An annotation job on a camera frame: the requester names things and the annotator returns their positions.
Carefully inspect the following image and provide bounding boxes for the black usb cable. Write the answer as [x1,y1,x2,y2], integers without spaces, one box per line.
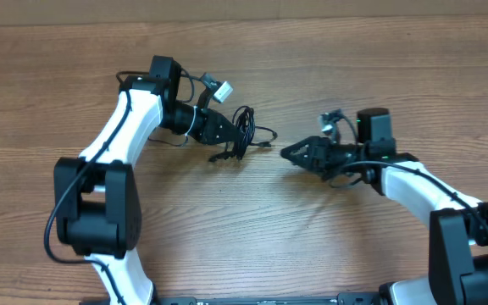
[147,104,279,164]

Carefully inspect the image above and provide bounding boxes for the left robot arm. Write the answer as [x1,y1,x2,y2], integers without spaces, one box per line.
[43,56,241,304]

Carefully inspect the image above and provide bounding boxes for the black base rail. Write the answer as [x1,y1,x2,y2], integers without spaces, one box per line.
[150,292,390,305]

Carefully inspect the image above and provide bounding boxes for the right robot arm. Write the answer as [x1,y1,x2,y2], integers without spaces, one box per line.
[280,108,488,304]

